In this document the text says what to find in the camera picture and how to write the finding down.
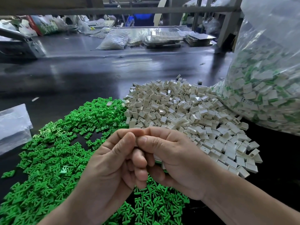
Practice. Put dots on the person's left forearm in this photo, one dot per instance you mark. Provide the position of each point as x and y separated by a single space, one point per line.
56 218

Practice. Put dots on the blue crate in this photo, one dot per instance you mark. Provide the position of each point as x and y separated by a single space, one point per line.
140 19

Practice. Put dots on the grey metal slanted post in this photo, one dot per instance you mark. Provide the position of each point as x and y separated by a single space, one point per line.
228 24

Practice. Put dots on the stack of clear flat bags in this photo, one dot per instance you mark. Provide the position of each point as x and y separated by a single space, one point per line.
14 128

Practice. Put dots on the small green plastic part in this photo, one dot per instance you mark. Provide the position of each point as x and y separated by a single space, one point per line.
8 174

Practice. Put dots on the dark flat tray stack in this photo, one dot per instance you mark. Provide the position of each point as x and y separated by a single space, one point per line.
199 39

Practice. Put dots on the pile of green plastic clips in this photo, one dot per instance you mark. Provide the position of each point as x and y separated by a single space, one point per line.
40 157

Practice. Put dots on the grey heat sealer machine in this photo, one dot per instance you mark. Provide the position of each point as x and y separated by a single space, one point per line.
22 44

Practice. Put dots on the grey metal horizontal bar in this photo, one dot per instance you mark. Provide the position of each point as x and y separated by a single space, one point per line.
140 10

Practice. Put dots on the pile of white plastic caps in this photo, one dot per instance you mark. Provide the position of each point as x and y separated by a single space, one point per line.
187 105

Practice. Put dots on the small clear bag of parts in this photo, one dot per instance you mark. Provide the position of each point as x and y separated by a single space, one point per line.
112 42

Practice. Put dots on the person's right hand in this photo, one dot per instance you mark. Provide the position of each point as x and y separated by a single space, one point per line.
180 159

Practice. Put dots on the person's left hand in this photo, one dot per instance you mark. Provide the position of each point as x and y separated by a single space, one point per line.
108 178

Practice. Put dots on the clear plastic bag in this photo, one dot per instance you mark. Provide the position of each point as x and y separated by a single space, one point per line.
265 86

